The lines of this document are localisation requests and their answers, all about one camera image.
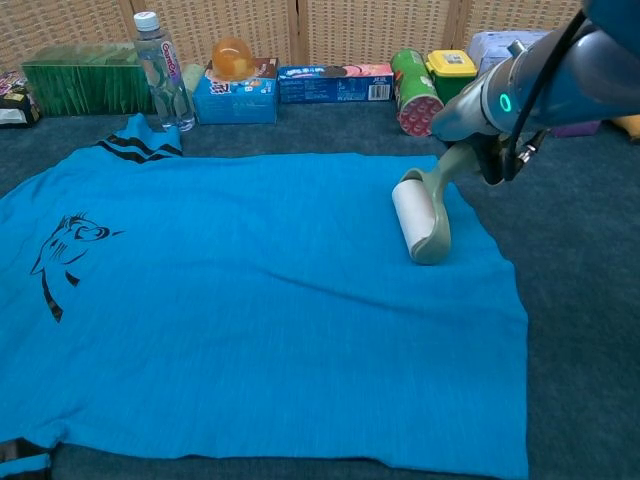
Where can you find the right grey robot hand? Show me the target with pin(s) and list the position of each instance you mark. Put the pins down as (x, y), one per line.
(462, 115)

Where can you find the green lint roller white roll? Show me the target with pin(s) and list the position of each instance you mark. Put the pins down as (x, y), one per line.
(412, 220)

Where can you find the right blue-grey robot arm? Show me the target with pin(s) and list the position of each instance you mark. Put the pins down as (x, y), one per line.
(590, 75)

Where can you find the green container yellow lid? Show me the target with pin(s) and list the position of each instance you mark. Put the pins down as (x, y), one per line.
(450, 75)

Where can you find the green chips can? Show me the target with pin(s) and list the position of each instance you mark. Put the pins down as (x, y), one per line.
(412, 85)

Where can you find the white tissue pack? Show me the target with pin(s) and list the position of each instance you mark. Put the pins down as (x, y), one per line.
(492, 47)

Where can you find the purple tissue pack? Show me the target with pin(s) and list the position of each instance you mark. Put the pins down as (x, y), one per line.
(580, 129)

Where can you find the blue cookie box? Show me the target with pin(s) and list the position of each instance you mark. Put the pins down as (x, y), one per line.
(325, 90)

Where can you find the woven folding screen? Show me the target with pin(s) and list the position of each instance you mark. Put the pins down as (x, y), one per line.
(350, 25)

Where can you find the yellow plush toy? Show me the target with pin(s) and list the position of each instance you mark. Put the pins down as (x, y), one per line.
(631, 125)

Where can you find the dark teal carpet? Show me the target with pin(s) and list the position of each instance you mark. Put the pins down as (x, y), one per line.
(575, 300)

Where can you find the blue snack box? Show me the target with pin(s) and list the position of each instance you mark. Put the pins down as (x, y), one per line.
(235, 107)

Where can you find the orange translucent ball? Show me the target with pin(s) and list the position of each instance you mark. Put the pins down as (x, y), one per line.
(230, 57)

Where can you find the pale green soft item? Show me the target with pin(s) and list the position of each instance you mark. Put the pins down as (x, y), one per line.
(192, 77)

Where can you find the blue t-shirt with black print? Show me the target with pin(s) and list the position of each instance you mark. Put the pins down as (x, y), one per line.
(250, 300)

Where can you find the clear plastic water bottle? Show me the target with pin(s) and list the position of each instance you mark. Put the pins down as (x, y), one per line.
(162, 75)

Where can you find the green grass-print box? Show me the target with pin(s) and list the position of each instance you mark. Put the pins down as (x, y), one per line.
(85, 85)

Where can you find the black snack packet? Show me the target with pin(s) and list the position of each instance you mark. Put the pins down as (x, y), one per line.
(17, 107)

